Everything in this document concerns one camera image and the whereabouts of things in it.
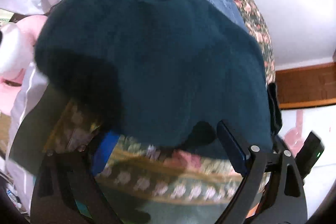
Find pink plush toy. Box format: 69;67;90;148
1;15;47;116

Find dark teal fleece pants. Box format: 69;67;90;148
35;0;272;159

